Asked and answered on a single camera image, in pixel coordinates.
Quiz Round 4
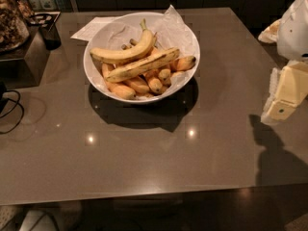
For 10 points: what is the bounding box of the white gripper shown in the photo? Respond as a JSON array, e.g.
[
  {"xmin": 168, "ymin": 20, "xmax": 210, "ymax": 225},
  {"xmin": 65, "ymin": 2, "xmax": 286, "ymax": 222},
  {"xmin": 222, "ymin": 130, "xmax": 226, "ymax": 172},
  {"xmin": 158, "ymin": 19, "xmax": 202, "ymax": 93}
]
[{"xmin": 258, "ymin": 0, "xmax": 308, "ymax": 125}]

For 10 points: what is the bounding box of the large curved yellow banana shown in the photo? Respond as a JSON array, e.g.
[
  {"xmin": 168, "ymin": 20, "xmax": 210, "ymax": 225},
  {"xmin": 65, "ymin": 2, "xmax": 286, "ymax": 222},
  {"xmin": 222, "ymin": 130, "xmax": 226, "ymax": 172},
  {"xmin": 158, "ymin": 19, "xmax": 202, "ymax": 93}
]
[{"xmin": 90, "ymin": 18, "xmax": 154, "ymax": 64}]

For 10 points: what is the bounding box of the small banana right side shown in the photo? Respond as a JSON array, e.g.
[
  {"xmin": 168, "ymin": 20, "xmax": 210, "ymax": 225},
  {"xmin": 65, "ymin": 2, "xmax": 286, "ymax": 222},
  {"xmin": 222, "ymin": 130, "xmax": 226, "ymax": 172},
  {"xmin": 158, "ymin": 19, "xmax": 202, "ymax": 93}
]
[{"xmin": 170, "ymin": 56, "xmax": 196, "ymax": 71}]

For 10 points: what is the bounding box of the small banana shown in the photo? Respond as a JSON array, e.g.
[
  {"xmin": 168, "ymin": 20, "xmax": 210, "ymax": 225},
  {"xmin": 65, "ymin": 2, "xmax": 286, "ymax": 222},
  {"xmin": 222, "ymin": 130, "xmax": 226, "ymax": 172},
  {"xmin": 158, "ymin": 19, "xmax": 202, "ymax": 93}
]
[
  {"xmin": 170, "ymin": 56, "xmax": 196, "ymax": 71},
  {"xmin": 125, "ymin": 77, "xmax": 149, "ymax": 94},
  {"xmin": 144, "ymin": 70, "xmax": 163, "ymax": 94},
  {"xmin": 102, "ymin": 63, "xmax": 136, "ymax": 100}
]

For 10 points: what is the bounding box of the long spotted yellow banana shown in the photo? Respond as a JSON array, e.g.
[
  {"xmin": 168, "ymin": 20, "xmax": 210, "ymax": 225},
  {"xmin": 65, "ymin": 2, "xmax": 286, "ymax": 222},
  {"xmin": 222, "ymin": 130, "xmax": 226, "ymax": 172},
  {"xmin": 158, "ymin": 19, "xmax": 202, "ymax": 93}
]
[{"xmin": 105, "ymin": 47, "xmax": 180, "ymax": 83}]

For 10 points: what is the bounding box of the small banana centre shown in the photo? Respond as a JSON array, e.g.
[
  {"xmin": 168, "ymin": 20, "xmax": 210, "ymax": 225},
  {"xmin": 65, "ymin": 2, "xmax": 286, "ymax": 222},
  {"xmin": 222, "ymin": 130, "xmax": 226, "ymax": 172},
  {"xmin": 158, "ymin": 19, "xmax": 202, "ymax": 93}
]
[{"xmin": 144, "ymin": 70, "xmax": 163, "ymax": 94}]

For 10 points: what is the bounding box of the small banana front middle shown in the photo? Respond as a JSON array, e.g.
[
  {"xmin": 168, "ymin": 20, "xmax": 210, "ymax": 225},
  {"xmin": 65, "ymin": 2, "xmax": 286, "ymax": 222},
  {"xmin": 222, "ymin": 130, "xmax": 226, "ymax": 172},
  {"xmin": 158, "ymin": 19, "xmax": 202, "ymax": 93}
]
[{"xmin": 125, "ymin": 77, "xmax": 149, "ymax": 94}]

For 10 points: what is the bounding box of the white paper bowl liner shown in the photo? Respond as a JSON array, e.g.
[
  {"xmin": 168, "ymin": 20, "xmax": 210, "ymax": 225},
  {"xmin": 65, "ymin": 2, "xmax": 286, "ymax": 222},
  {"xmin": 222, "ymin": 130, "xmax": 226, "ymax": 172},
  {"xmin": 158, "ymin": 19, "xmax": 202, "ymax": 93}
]
[{"xmin": 95, "ymin": 4, "xmax": 197, "ymax": 98}]

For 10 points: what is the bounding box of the small banana front left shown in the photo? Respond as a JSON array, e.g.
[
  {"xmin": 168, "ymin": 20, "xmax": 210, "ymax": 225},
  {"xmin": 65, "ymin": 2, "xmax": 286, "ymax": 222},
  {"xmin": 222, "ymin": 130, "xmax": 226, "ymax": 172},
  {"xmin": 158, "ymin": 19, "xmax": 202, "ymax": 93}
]
[{"xmin": 102, "ymin": 63, "xmax": 136, "ymax": 100}]

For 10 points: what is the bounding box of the white ceramic bowl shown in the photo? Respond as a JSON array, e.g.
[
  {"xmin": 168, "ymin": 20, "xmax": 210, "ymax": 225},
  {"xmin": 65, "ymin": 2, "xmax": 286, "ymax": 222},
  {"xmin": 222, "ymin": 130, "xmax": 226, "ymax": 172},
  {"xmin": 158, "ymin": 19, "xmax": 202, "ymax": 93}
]
[{"xmin": 83, "ymin": 12, "xmax": 201, "ymax": 105}]

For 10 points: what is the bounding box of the white paper sheet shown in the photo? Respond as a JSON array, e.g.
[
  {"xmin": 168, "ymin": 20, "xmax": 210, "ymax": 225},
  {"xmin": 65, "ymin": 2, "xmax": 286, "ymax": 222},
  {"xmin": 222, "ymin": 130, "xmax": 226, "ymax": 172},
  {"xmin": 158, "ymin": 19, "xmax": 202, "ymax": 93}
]
[{"xmin": 70, "ymin": 16, "xmax": 117, "ymax": 41}]

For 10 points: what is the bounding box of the dark box stand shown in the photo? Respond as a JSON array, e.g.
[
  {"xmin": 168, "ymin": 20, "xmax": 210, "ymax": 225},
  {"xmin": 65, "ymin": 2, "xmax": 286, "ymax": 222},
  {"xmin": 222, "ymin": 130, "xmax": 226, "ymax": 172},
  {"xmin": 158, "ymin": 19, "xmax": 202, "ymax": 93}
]
[{"xmin": 0, "ymin": 27, "xmax": 50, "ymax": 89}]

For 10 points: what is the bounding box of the glass jar with snacks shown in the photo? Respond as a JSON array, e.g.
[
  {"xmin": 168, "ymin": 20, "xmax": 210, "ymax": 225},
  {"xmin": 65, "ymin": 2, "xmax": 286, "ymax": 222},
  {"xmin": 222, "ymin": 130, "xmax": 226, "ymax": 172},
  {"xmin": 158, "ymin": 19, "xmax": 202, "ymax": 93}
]
[{"xmin": 0, "ymin": 0, "xmax": 30, "ymax": 52}]

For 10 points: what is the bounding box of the white object under table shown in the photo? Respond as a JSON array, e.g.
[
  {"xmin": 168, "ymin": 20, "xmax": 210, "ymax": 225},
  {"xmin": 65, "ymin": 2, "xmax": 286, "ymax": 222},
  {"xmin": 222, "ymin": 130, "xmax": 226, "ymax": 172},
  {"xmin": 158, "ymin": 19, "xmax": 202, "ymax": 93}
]
[{"xmin": 18, "ymin": 210, "xmax": 59, "ymax": 231}]

